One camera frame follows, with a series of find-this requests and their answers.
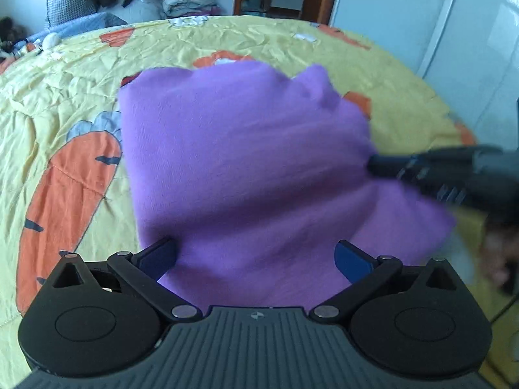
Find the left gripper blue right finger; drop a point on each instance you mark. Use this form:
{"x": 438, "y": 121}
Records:
{"x": 368, "y": 276}

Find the white wardrobe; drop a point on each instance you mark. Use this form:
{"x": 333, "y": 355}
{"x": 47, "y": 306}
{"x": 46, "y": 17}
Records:
{"x": 466, "y": 50}

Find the checkered houndstooth bag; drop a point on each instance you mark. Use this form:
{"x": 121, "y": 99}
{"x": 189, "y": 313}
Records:
{"x": 62, "y": 11}

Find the blue striped blanket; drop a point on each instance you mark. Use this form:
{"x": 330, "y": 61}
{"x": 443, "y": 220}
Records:
{"x": 74, "y": 27}

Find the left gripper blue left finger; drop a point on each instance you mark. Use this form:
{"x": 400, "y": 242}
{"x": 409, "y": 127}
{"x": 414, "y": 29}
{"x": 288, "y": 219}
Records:
{"x": 141, "y": 271}

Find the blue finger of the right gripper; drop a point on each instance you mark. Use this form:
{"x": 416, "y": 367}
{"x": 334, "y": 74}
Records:
{"x": 405, "y": 166}

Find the purple sweater red collar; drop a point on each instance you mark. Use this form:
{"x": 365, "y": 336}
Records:
{"x": 258, "y": 176}

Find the person right hand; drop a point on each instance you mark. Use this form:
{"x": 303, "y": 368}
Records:
{"x": 498, "y": 255}

